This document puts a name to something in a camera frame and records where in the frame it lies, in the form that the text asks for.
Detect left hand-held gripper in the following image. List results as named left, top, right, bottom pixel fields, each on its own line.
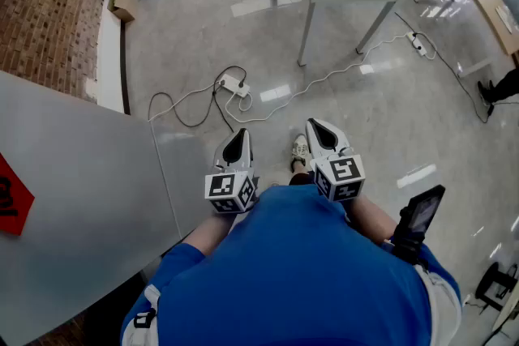
left=204, top=128, right=260, bottom=215

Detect red paper sheet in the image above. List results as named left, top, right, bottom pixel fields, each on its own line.
left=0, top=152, right=36, bottom=237

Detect person's left forearm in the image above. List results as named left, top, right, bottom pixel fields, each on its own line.
left=182, top=209, right=238, bottom=257

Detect looped black cable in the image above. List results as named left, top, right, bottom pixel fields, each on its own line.
left=148, top=66, right=248, bottom=134

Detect person's right white sneaker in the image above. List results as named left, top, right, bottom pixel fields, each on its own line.
left=290, top=133, right=311, bottom=174

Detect cardboard box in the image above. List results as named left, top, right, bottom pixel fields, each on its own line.
left=106, top=0, right=139, bottom=23

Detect black floor stand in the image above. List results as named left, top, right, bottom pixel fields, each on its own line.
left=474, top=261, right=519, bottom=312

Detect person's blue shirt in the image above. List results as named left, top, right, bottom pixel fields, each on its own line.
left=120, top=184, right=463, bottom=346

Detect person's right forearm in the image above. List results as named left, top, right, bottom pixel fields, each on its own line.
left=347, top=193, right=401, bottom=247

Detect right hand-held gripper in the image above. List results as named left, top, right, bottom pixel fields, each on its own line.
left=306, top=117, right=366, bottom=203

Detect person's dark shorts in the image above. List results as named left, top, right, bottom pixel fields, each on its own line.
left=288, top=169, right=316, bottom=187

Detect short white cable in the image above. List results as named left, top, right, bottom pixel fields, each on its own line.
left=148, top=81, right=222, bottom=123

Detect long white cable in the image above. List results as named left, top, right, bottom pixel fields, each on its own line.
left=224, top=32, right=437, bottom=125

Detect long black cable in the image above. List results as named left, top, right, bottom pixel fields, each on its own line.
left=394, top=11, right=494, bottom=125

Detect white power strip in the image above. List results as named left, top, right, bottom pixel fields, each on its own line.
left=405, top=31, right=428, bottom=58
left=217, top=73, right=251, bottom=99

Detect black phone on mount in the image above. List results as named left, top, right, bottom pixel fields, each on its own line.
left=392, top=184, right=446, bottom=267

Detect grey table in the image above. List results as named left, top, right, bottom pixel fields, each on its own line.
left=0, top=70, right=214, bottom=346

